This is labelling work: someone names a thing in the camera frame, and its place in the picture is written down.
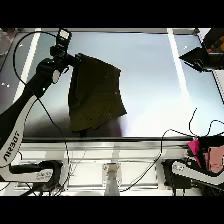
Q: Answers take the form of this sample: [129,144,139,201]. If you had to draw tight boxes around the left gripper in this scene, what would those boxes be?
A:
[49,44,81,68]

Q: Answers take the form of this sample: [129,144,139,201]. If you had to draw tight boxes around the dark olive garment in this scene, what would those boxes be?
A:
[67,52,128,133]

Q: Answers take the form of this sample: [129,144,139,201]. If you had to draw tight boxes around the heap of clothes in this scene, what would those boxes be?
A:
[201,28,224,54]

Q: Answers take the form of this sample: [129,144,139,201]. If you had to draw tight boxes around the black garment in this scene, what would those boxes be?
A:
[178,46,224,73]

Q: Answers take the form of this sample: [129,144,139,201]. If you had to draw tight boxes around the magenta garment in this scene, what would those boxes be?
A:
[186,138,203,169]

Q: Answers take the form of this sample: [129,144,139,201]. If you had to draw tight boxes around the salmon pink garment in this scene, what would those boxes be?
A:
[203,145,224,174]

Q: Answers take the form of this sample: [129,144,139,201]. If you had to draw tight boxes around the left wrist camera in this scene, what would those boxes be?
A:
[55,28,73,51]

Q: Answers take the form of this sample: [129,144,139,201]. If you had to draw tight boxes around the black cable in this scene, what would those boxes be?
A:
[119,128,200,194]
[12,30,72,193]
[188,107,224,138]

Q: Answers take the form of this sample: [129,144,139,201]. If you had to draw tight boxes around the silver frame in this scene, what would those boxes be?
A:
[0,139,224,197]

